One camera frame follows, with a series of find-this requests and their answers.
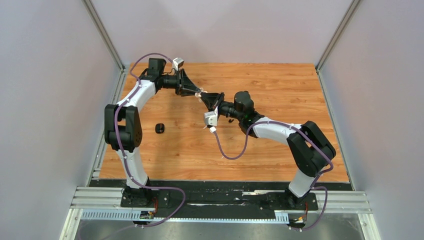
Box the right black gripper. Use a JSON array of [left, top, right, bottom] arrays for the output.
[[201, 92, 243, 121]]

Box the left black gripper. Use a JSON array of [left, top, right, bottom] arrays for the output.
[[159, 68, 201, 97]]

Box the cream earbud charging case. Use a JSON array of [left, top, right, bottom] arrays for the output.
[[194, 88, 203, 102]]

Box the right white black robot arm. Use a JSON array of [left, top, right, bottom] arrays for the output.
[[194, 91, 336, 209]]

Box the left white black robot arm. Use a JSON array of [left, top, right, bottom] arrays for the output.
[[104, 57, 201, 207]]

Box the black earbud charging case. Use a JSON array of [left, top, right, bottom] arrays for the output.
[[154, 123, 165, 134]]

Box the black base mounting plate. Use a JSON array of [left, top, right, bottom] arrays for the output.
[[88, 179, 353, 220]]

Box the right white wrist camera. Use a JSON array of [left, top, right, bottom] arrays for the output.
[[203, 107, 219, 127]]

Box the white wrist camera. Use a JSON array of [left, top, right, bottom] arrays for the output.
[[203, 107, 219, 127], [172, 57, 185, 72]]

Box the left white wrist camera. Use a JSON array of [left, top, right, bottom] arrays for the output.
[[172, 57, 185, 72]]

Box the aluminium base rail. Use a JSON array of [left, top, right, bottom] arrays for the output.
[[60, 186, 380, 240]]

